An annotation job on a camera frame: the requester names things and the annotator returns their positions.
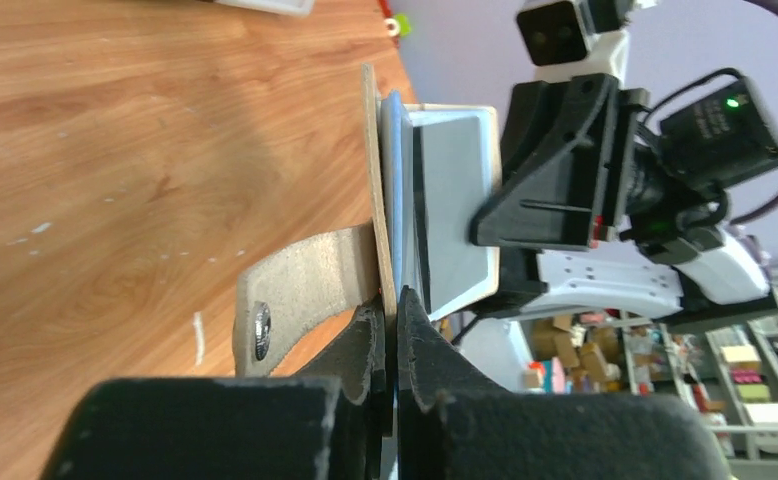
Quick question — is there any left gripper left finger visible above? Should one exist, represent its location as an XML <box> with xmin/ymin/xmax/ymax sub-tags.
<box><xmin>42</xmin><ymin>301</ymin><xmax>392</xmax><ymax>479</ymax></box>

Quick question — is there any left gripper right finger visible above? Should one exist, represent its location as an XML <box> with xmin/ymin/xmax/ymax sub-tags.
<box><xmin>396</xmin><ymin>288</ymin><xmax>731</xmax><ymax>480</ymax></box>

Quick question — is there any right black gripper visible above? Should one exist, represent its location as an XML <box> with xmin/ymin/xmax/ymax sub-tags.
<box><xmin>469</xmin><ymin>73</ymin><xmax>650</xmax><ymax>251</ymax></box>

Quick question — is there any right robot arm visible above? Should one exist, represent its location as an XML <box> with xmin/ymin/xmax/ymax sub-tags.
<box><xmin>469</xmin><ymin>68</ymin><xmax>778</xmax><ymax>332</ymax></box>

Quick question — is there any dark VIP card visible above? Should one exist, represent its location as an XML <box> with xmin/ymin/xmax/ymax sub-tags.
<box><xmin>412</xmin><ymin>126</ymin><xmax>431</xmax><ymax>313</ymax></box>

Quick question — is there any red green toy car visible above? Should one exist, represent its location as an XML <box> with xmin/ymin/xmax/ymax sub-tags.
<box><xmin>378</xmin><ymin>0</ymin><xmax>412</xmax><ymax>40</ymax></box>

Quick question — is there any white bin with wallets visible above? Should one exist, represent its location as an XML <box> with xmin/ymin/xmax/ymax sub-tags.
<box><xmin>213</xmin><ymin>0</ymin><xmax>315</xmax><ymax>17</ymax></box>

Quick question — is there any shelf with boxes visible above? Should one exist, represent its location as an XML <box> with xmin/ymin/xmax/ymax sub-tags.
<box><xmin>521</xmin><ymin>264</ymin><xmax>778</xmax><ymax>465</ymax></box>

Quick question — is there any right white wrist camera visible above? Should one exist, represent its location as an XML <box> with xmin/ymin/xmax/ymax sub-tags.
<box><xmin>515</xmin><ymin>0</ymin><xmax>637</xmax><ymax>83</ymax></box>

